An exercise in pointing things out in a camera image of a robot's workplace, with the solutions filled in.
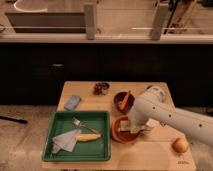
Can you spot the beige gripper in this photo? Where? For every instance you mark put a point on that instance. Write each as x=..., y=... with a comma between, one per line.
x=136, y=128

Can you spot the white whiteboard eraser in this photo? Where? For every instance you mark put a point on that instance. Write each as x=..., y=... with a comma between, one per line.
x=125, y=125

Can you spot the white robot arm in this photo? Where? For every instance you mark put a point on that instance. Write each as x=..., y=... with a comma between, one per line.
x=151, y=105

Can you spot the red bowl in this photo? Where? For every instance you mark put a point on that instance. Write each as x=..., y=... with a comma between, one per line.
x=122, y=137

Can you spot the dark brown bowl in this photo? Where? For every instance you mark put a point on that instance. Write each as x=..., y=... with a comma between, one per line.
x=119, y=97

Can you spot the white cup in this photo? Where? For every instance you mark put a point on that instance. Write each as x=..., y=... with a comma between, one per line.
x=149, y=126

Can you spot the red spoon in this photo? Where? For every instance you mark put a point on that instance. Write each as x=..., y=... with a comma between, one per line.
x=124, y=101

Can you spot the wooden table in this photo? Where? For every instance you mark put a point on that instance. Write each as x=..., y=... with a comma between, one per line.
x=149, y=153

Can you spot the orange fruit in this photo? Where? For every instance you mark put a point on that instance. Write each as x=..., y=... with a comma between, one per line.
x=180, y=145

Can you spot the yellow banana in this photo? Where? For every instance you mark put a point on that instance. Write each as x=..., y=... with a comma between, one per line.
x=87, y=137

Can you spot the silver fork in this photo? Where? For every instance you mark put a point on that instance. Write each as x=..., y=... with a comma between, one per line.
x=81, y=124

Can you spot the blue sponge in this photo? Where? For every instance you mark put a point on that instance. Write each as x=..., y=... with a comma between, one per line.
x=72, y=102

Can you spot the grey cloth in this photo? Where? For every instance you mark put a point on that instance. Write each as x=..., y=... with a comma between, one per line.
x=65, y=141

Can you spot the green plastic tray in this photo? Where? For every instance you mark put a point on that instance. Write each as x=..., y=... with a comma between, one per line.
x=97, y=150

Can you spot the black object on floor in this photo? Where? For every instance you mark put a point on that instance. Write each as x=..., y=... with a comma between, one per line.
x=21, y=121

